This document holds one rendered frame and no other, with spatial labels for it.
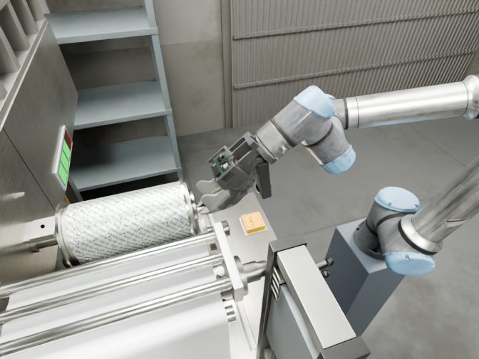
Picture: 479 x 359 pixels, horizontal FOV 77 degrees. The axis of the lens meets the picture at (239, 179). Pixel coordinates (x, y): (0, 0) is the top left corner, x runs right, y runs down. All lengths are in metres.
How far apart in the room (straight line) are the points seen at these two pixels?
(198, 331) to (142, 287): 0.09
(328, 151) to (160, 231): 0.39
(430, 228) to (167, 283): 0.66
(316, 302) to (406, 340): 1.72
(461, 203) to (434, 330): 1.44
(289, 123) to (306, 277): 0.31
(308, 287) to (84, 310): 0.26
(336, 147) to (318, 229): 1.70
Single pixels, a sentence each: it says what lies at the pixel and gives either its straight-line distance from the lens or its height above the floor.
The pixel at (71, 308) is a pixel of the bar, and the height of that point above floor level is 1.44.
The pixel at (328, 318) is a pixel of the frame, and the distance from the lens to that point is 0.38.
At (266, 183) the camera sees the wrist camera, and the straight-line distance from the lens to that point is 0.67.
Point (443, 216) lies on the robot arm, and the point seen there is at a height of 1.24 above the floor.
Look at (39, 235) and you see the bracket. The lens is 0.73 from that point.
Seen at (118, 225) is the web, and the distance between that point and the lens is 0.67.
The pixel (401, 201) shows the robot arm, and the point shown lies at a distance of 1.00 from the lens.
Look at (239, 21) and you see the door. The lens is 2.80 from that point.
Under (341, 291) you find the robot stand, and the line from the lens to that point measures 1.32.
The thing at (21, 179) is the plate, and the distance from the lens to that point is 0.79.
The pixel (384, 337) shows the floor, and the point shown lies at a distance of 2.05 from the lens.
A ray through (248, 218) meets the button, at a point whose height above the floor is 0.92.
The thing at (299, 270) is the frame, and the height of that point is 1.44.
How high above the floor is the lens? 1.78
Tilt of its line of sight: 43 degrees down
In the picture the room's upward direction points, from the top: straight up
